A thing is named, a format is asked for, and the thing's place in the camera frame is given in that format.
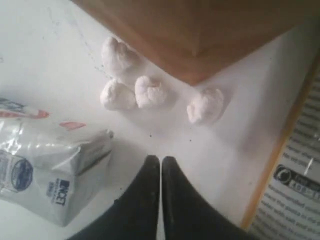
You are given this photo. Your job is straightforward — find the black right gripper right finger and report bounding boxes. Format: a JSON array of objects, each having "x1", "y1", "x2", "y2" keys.
[{"x1": 162, "y1": 156, "x2": 240, "y2": 240}]

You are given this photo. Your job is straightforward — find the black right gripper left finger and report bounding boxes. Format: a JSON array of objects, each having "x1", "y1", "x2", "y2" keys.
[{"x1": 69, "y1": 155, "x2": 160, "y2": 240}]

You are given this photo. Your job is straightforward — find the brown paper bag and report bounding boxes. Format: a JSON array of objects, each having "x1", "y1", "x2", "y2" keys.
[{"x1": 76, "y1": 0, "x2": 320, "y2": 85}]

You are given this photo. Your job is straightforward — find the milk carton blue white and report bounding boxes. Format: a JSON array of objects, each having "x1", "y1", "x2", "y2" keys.
[{"x1": 0, "y1": 98, "x2": 113, "y2": 227}]

